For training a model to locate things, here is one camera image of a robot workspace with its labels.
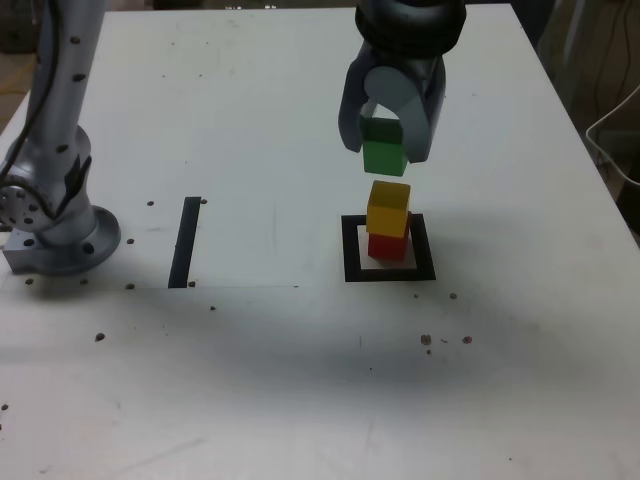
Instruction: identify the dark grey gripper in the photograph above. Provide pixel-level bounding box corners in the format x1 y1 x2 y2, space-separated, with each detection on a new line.
337 43 448 166

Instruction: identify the green cube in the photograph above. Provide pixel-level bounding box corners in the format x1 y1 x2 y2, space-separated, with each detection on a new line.
359 117 410 178

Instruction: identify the yellow cube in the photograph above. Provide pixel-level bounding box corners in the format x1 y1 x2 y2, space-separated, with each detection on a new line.
365 180 412 238

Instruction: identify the red cube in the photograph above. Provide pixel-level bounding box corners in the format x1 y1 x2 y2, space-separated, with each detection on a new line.
368 212 414 262

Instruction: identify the black tape square outline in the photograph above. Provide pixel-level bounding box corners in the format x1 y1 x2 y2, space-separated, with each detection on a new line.
340 213 437 284

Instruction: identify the black tape strip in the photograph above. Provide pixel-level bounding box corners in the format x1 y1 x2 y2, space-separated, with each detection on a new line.
167 196 202 290

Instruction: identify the white cable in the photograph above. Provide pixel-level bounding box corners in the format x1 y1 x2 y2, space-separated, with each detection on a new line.
584 82 640 189

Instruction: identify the black hanging cable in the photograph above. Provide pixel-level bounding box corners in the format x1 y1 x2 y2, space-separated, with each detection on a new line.
619 0 634 96
592 0 619 124

